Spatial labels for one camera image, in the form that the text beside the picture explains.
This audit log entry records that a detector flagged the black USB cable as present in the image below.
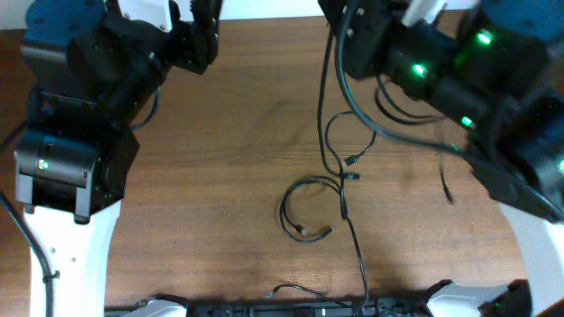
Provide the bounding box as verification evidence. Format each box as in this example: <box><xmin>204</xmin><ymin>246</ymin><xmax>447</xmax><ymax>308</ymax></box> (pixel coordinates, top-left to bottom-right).
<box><xmin>266</xmin><ymin>210</ymin><xmax>370</xmax><ymax>309</ymax></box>
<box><xmin>278</xmin><ymin>172</ymin><xmax>361</xmax><ymax>244</ymax></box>
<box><xmin>316</xmin><ymin>26</ymin><xmax>378</xmax><ymax>221</ymax></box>

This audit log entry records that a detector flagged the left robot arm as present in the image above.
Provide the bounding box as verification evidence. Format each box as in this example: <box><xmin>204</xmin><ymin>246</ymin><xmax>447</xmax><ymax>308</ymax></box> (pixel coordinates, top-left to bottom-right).
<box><xmin>9</xmin><ymin>0</ymin><xmax>222</xmax><ymax>316</ymax></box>

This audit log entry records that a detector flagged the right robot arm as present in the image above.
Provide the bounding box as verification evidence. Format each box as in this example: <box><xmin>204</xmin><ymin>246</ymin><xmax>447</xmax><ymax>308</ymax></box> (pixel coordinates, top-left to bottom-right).
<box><xmin>321</xmin><ymin>0</ymin><xmax>563</xmax><ymax>316</ymax></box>

